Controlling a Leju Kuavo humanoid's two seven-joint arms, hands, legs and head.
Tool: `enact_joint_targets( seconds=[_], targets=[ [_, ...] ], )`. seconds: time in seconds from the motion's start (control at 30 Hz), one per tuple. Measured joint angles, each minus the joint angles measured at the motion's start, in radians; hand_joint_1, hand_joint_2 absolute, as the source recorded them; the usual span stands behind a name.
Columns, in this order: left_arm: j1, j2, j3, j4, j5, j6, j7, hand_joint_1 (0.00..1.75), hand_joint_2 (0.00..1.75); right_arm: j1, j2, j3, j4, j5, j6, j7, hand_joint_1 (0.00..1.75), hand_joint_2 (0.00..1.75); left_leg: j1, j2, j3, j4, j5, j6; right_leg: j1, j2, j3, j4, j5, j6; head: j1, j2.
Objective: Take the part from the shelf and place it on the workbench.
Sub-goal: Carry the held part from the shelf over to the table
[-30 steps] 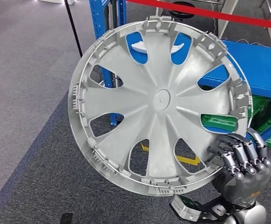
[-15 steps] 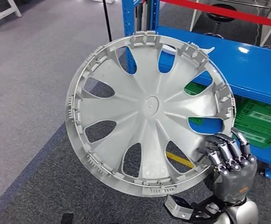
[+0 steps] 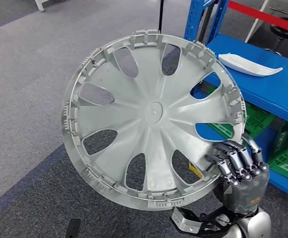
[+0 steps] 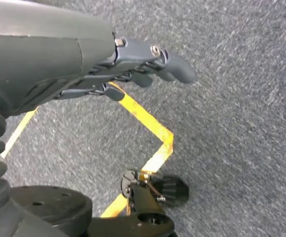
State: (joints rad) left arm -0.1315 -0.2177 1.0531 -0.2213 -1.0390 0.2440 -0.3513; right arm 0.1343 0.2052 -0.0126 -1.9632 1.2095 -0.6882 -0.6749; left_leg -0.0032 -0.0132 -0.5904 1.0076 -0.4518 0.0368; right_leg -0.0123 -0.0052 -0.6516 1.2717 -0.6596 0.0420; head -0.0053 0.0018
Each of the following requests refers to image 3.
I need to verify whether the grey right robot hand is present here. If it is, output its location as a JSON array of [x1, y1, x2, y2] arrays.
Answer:
[[206, 132, 271, 215]]

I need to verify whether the grey plastic wheel hubcap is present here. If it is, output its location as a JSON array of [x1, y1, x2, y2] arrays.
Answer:
[[61, 29, 247, 212]]

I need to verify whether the blue metal shelf rack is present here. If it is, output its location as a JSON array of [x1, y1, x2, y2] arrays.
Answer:
[[183, 0, 288, 203]]

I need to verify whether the white curved plastic part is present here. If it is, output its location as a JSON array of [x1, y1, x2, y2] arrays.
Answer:
[[218, 53, 284, 77]]

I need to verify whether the black round stool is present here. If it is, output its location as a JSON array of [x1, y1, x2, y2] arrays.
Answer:
[[270, 17, 288, 53]]

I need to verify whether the white desk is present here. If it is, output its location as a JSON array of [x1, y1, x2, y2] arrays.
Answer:
[[244, 0, 269, 44]]

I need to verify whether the red barrier tape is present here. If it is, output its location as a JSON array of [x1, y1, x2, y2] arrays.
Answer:
[[227, 0, 288, 37]]

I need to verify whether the thin black pole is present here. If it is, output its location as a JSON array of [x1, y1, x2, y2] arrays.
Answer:
[[157, 0, 165, 34]]

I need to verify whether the white furniture foot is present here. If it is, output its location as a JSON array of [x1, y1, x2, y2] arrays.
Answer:
[[34, 0, 69, 13]]

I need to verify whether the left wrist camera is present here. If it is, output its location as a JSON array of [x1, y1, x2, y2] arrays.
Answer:
[[64, 218, 82, 238]]

